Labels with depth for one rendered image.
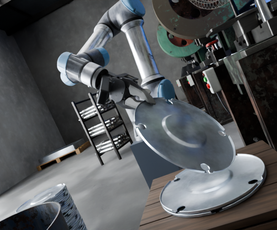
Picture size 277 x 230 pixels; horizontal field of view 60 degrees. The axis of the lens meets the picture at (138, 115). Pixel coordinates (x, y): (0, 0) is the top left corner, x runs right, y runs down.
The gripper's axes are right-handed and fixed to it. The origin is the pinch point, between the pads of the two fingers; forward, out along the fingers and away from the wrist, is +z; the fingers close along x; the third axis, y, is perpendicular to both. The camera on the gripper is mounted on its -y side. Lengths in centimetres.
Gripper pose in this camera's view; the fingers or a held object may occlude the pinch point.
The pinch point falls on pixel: (150, 104)
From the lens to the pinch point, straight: 70.6
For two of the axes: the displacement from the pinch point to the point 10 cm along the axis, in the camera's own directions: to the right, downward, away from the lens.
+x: -2.7, 8.7, 4.1
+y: 4.4, -2.7, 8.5
